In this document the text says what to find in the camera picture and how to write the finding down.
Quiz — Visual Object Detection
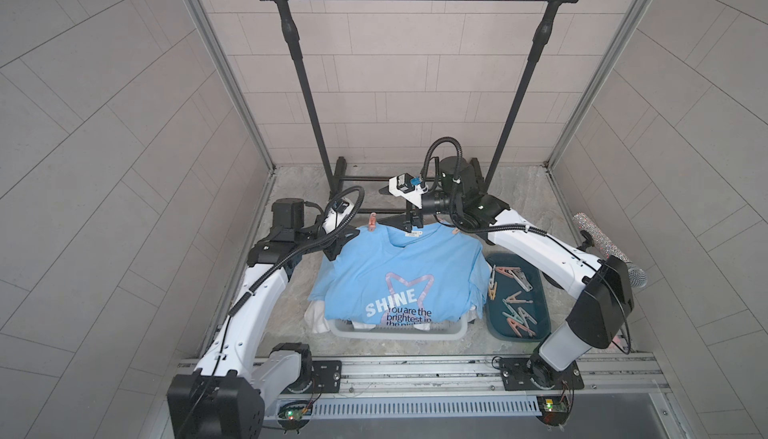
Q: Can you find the pink clothespin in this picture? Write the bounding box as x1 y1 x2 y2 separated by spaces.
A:
367 212 377 232

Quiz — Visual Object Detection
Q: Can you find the light blue t-shirt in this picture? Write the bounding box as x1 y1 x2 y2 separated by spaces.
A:
309 223 491 327

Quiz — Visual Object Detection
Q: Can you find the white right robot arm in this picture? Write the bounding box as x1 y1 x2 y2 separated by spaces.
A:
380 137 635 390

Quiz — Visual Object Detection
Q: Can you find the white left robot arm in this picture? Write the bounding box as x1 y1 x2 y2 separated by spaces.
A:
167 186 365 438

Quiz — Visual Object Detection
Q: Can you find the white laundry basket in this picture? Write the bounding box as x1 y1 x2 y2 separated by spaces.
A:
328 317 468 341

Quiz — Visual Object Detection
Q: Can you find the teal clothespin tray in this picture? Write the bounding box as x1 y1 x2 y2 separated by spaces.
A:
484 253 552 343

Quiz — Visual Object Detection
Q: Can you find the glitter microphone on stand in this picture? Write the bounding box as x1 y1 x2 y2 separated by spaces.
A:
572 213 647 290

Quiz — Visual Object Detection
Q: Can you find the black clothes rack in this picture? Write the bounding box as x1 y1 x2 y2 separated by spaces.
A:
260 0 579 193

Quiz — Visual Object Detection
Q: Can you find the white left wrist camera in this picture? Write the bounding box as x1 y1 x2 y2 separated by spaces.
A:
323 199 353 233

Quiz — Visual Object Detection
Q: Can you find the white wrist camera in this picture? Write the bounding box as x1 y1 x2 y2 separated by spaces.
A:
323 199 353 233
388 173 428 209

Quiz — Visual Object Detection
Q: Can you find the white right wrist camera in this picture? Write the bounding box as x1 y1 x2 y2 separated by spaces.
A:
388 173 428 209

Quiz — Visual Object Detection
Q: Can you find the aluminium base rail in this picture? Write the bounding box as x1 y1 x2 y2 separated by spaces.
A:
161 351 667 422

